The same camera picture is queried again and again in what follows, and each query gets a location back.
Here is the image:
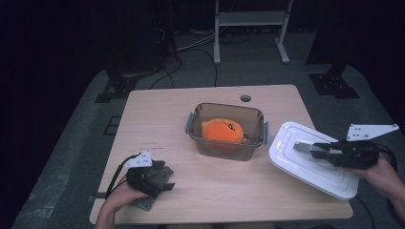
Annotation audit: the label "right hand-held gripper cable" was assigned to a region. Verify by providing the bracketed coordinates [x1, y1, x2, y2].
[373, 142, 405, 220]

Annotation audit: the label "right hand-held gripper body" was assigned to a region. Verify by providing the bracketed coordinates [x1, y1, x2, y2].
[329, 123, 400, 170]

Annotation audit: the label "white floor cables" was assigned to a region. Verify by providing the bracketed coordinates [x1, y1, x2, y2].
[176, 30, 221, 53]

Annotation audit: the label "black floor cable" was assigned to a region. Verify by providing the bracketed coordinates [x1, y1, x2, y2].
[176, 47, 219, 88]
[149, 56, 184, 90]
[354, 196, 376, 229]

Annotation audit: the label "black floor tape outline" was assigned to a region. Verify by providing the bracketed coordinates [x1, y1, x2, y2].
[102, 115, 122, 136]

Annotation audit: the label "black tape strip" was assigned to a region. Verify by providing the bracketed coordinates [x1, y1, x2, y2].
[87, 191, 110, 203]

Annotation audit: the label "black stand base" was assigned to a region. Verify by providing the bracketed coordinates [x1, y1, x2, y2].
[95, 68, 166, 104]
[307, 60, 361, 99]

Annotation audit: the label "left hand-held gripper cable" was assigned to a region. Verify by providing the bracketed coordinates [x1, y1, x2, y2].
[104, 153, 141, 199]

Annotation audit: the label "person's left hand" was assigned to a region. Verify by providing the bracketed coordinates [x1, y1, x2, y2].
[104, 177, 151, 213]

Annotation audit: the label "white metal stand frame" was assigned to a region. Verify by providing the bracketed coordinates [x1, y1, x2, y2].
[213, 0, 294, 66]

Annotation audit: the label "black cable bundle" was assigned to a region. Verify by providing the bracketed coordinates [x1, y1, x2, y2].
[219, 31, 252, 46]

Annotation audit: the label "brown transparent storage box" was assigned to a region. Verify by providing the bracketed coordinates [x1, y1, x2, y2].
[184, 102, 270, 162]

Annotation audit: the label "white box lid grey handle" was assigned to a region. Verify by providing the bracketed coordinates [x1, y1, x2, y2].
[267, 121, 360, 201]

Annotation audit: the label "orange plush toy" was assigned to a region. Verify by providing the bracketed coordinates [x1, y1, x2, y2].
[200, 117, 245, 152]

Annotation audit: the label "person's right hand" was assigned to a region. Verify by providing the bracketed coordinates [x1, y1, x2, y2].
[345, 156, 405, 200]

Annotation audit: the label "grey fluffy cloth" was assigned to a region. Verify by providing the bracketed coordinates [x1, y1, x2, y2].
[132, 165, 176, 213]

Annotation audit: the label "hand-held gripper cable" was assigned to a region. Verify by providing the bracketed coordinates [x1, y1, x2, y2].
[104, 153, 141, 199]
[373, 142, 405, 220]

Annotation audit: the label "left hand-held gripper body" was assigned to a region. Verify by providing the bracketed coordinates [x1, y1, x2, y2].
[123, 151, 163, 198]

